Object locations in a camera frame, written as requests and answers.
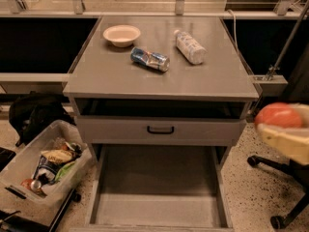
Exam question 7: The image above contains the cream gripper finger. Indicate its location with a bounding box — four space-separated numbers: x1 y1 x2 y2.
257 124 309 165
291 103 309 128

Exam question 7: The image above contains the red apple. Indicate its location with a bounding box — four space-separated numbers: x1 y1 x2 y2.
254 102 302 128

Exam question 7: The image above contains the clear plastic water bottle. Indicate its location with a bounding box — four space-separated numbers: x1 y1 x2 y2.
174 30 206 65

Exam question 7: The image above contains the grey drawer cabinet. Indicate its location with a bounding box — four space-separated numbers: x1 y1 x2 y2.
64 15 259 162

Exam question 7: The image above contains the open grey drawer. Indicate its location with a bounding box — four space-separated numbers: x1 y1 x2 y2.
70 145 235 232

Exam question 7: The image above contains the black office chair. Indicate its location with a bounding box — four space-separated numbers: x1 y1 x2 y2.
246 154 309 230

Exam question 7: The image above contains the crushed blue soda can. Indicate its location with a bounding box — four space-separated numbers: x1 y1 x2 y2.
130 47 170 73

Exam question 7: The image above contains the white paper bowl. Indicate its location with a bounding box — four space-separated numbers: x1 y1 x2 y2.
103 25 141 48

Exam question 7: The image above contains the green snack bag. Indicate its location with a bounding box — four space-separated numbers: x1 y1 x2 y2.
54 161 75 182

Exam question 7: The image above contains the yellow chip bag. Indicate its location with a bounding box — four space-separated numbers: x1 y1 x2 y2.
42 150 73 164

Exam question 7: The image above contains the blue white snack bag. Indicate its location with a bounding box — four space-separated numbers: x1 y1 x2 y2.
33 156 60 185

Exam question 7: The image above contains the clear plastic storage bin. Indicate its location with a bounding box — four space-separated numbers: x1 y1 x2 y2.
0 119 94 211

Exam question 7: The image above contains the black backpack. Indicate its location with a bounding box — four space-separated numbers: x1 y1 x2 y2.
9 92 74 147

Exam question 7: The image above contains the red soda can in bin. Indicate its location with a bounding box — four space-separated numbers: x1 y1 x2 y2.
21 179 42 191

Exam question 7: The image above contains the metal clamp bracket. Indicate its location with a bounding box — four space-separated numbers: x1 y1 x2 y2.
252 0 309 97

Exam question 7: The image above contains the white cable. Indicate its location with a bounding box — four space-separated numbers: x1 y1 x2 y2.
227 9 240 53

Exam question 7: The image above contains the closed drawer with black handle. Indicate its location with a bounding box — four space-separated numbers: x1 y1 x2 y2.
76 116 246 146

